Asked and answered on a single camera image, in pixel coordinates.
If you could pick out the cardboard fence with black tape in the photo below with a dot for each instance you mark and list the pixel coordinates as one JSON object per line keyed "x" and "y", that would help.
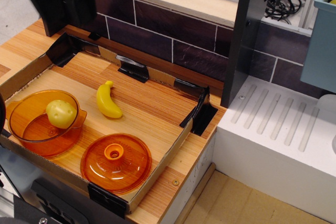
{"x": 167, "y": 107}

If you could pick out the white sink drainboard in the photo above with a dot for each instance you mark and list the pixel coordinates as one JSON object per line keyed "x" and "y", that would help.
{"x": 282, "y": 143}

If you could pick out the dark grey vertical post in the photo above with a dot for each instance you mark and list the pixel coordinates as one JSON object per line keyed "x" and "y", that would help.
{"x": 246, "y": 27}

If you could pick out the orange transparent pot lid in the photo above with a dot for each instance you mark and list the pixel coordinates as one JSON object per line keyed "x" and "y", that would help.
{"x": 119, "y": 163}

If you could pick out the light blue plastic bin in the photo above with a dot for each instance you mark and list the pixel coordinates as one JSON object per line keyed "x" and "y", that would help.
{"x": 319, "y": 66}

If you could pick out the yellow toy potato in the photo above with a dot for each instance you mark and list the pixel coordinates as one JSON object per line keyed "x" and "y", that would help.
{"x": 61, "y": 114}

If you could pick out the orange transparent pot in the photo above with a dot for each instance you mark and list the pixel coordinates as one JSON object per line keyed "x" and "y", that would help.
{"x": 28, "y": 122}

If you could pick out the yellow toy banana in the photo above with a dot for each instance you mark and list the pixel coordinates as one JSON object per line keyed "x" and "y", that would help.
{"x": 105, "y": 103}

